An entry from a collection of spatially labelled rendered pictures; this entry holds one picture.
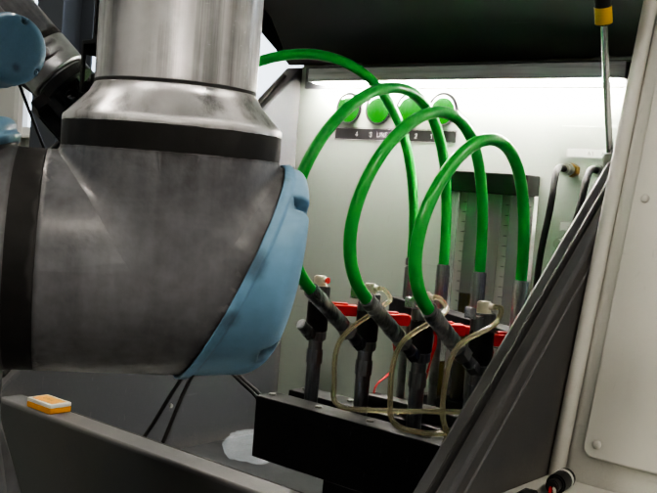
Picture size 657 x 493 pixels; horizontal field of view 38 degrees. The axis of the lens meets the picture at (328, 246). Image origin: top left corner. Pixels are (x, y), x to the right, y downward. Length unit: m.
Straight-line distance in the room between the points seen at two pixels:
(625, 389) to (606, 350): 0.04
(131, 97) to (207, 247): 0.08
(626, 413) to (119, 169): 0.65
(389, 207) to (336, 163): 0.13
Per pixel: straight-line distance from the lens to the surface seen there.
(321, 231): 1.58
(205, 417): 1.56
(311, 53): 1.29
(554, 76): 1.34
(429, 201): 0.96
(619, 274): 1.02
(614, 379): 1.00
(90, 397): 1.40
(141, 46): 0.49
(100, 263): 0.46
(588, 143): 1.33
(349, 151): 1.55
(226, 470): 1.02
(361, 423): 1.14
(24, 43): 1.07
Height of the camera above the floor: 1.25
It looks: 3 degrees down
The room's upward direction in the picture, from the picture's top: 5 degrees clockwise
